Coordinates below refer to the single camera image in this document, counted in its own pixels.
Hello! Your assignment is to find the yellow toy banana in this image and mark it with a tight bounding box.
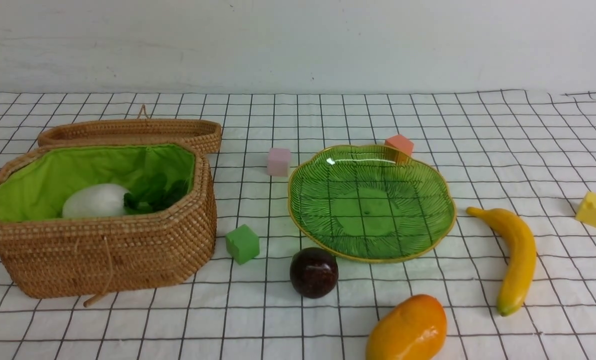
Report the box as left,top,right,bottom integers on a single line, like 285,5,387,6
465,206,537,317

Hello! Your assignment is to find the orange toy mango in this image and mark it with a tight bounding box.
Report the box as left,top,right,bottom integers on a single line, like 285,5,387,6
365,294,448,360

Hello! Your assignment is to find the green glass leaf plate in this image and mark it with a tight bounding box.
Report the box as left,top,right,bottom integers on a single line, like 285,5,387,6
288,145,457,264

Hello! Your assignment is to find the pink foam cube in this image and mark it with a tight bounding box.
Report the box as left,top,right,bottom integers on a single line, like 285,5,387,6
266,147,292,178

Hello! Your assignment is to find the orange foam cube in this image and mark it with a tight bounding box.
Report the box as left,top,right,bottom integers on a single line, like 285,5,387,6
384,134,415,157

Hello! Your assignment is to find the dark red toy passionfruit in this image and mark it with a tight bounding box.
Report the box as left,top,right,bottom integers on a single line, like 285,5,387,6
289,247,339,299

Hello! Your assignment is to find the white toy radish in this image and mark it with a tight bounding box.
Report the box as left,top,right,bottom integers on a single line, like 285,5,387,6
62,183,129,219

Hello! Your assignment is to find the yellow foam cube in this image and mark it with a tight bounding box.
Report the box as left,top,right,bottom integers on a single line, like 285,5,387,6
574,191,596,228

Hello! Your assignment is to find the white grid tablecloth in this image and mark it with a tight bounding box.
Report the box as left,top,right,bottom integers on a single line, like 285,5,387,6
0,89,596,360

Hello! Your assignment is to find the woven rattan basket green lining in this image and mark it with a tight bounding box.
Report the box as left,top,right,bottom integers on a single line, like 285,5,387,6
0,140,218,299

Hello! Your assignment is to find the woven rattan basket lid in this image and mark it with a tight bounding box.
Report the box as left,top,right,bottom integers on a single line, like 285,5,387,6
36,105,222,154

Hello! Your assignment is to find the orange toy carrot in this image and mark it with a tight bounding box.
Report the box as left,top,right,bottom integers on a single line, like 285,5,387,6
123,172,190,215

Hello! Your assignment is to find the green foam cube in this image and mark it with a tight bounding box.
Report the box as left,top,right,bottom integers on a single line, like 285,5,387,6
225,224,260,265

